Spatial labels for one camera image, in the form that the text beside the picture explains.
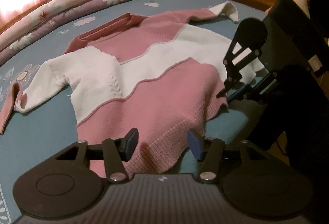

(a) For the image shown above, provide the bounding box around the pink and white knit sweater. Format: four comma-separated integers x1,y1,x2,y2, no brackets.
0,1,267,180

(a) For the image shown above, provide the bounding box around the teal floral bed sheet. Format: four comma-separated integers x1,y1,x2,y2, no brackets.
0,0,268,224

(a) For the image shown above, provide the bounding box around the folded floral quilt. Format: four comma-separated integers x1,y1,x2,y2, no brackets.
1,0,130,64

